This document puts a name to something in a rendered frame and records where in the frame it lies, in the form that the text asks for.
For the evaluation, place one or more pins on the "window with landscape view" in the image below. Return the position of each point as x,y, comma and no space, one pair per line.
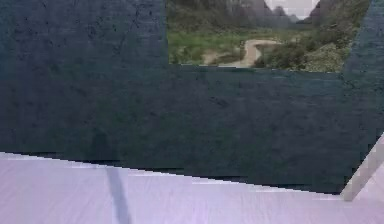
253,36

